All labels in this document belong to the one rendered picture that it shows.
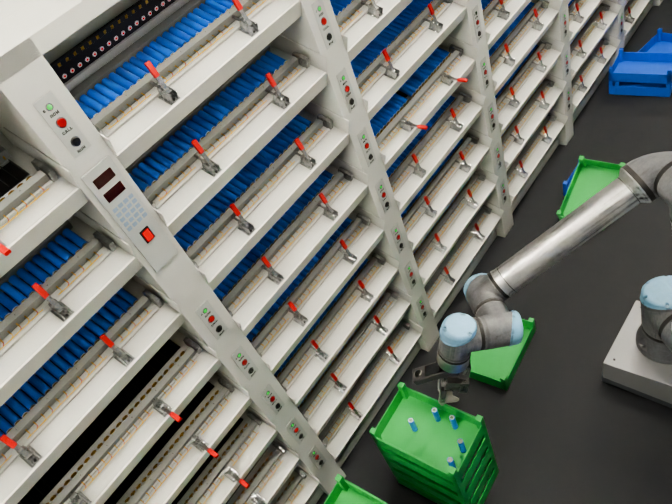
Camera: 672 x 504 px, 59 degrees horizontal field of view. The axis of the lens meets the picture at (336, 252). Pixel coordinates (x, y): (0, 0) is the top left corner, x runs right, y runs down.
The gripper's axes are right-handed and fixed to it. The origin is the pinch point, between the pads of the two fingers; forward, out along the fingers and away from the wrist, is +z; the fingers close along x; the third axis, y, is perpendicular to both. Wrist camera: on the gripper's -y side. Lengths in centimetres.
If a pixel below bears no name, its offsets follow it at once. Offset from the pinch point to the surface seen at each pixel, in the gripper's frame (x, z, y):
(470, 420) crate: -2.3, 9.7, 10.3
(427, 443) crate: -8.1, 15.1, -2.9
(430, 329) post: 52, 37, 2
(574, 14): 191, -31, 71
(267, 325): 10, -21, -52
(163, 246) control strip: -6, -71, -66
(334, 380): 13.2, 14.9, -34.0
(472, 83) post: 108, -43, 14
